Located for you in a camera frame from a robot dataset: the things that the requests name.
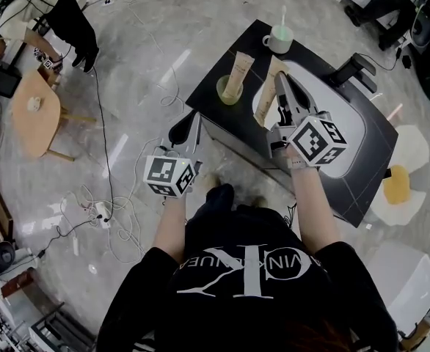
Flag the cardboard box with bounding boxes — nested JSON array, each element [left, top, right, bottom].
[[398, 319, 430, 352]]

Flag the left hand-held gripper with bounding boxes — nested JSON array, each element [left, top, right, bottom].
[[142, 109, 204, 199]]

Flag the person's right forearm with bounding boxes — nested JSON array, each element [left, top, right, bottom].
[[288, 165, 343, 254]]

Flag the person's black printed t-shirt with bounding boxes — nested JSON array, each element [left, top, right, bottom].
[[96, 203, 399, 352]]

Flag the black monitor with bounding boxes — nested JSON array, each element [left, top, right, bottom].
[[0, 64, 22, 98]]

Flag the wooden oval table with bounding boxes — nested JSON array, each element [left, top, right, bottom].
[[11, 67, 98, 162]]

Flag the white power strip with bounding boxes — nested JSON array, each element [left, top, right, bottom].
[[94, 202, 112, 230]]

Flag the grey wristband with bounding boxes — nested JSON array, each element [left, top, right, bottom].
[[288, 155, 310, 172]]

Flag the person's black trousers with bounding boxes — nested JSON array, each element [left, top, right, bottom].
[[204, 183, 271, 216]]

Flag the white sink basin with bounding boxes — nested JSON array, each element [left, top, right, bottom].
[[252, 59, 367, 179]]

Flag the white box cabinet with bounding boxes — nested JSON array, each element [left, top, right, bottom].
[[361, 242, 430, 339]]

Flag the black faucet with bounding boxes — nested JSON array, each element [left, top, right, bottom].
[[328, 52, 378, 94]]

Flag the black floor cable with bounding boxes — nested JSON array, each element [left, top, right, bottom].
[[90, 66, 117, 222]]

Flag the white green-lined mug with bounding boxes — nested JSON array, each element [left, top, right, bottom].
[[261, 24, 294, 55]]

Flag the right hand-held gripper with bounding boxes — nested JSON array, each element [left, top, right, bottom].
[[269, 70, 349, 169]]

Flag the black vanity cabinet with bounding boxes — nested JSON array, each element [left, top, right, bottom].
[[184, 18, 399, 229]]

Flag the person's left forearm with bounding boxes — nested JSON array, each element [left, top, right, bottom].
[[151, 195, 189, 265]]

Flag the fried egg shaped rug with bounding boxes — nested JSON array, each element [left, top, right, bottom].
[[371, 124, 430, 227]]

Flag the pale green cup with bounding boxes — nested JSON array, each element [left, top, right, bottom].
[[216, 73, 244, 106]]

